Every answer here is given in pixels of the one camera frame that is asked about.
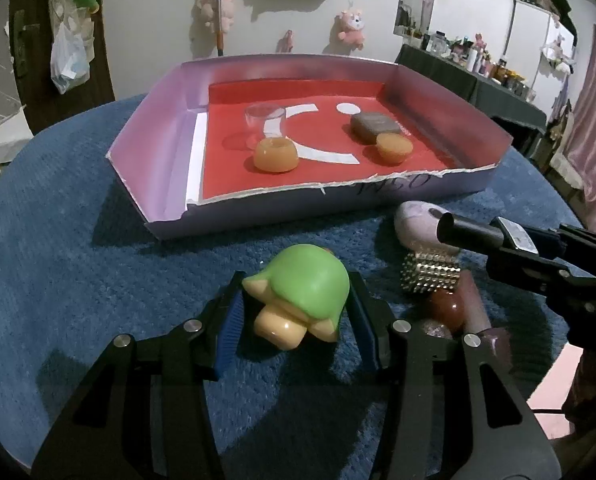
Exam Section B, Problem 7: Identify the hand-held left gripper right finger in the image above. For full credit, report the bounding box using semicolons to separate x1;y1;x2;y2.
345;270;563;480

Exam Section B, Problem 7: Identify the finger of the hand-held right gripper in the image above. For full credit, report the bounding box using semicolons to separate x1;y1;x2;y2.
525;225;596;266
487;246;574;296

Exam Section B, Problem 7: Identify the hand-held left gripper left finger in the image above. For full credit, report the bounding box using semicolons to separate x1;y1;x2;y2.
30;270;246;480

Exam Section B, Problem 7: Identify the pink cap nail polish bottle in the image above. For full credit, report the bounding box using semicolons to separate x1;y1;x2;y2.
453;270;514;366

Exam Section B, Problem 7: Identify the glitter dome jar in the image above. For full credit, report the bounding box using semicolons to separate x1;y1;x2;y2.
420;322;459;341

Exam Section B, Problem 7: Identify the dark nail polish bottle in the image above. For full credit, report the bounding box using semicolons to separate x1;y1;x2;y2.
436;211;539;257

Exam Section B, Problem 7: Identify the green turtle toy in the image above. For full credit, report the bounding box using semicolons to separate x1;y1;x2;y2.
242;242;351;352

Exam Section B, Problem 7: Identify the brown glossy ball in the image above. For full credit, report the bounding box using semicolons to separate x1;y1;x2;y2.
428;290;466;333

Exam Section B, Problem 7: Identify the studded metal cylinder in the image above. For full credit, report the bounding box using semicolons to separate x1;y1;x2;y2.
400;252;463;293

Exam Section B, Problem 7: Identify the lilac egg-shaped case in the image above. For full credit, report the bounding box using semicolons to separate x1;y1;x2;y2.
394;201;461;253

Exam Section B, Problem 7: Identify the amber ring-shaped jar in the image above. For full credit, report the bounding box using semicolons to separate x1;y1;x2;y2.
253;137;299;173

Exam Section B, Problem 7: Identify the amber round cap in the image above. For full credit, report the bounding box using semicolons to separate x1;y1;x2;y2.
375;132;415;165

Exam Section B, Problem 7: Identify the taupe eyeshadow case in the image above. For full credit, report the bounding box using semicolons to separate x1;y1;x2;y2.
351;111;403;145

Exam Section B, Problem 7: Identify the clear plastic cup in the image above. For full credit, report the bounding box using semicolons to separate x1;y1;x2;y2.
244;103;287;150

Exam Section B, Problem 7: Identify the purple cardboard box red lining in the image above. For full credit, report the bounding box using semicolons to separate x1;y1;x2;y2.
106;52;515;243

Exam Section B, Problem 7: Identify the pink curtain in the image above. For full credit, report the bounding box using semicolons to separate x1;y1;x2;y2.
560;10;596;238

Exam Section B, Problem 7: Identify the table with dark cloth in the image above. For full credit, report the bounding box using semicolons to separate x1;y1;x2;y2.
395;42;549;171

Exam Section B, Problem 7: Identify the white pink hanging ornament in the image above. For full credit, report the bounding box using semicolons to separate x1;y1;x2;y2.
540;35;576;73

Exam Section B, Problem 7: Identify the row of cosmetic bottles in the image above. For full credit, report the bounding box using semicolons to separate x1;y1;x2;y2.
403;25;539;103

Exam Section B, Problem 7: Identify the white tall cabinet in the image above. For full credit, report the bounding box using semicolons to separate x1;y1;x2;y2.
513;0;579;106

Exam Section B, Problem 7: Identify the white crumpled sheet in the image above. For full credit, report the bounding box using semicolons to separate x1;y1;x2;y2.
0;105;34;181

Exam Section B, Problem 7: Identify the pink plush pig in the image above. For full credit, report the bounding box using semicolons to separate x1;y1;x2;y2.
335;10;366;51

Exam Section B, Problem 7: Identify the dark wooden door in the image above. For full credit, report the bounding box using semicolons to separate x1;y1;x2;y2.
8;0;116;136

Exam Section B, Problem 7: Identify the clear plastic bag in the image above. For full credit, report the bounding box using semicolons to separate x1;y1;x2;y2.
50;25;91;95

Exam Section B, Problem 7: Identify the long thin stick tool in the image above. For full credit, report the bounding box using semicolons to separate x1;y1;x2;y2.
214;0;226;58

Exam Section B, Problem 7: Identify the pink plush bear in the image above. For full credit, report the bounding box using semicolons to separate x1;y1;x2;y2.
197;0;236;28

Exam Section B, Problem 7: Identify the door handle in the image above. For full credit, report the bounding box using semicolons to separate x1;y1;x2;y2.
10;10;31;78

